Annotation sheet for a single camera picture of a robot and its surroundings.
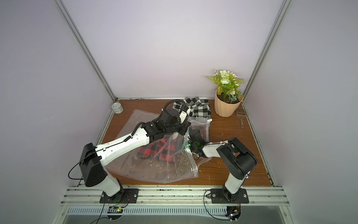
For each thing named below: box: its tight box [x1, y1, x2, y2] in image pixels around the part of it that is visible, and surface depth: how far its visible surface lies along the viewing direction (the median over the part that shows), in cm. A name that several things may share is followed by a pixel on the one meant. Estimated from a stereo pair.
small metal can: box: [111, 102, 124, 115], surface depth 112 cm
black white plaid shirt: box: [172, 96, 212, 118], surface depth 112 cm
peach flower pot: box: [214, 90, 244, 118], surface depth 102 cm
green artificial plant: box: [206, 69, 247, 103], surface depth 94 cm
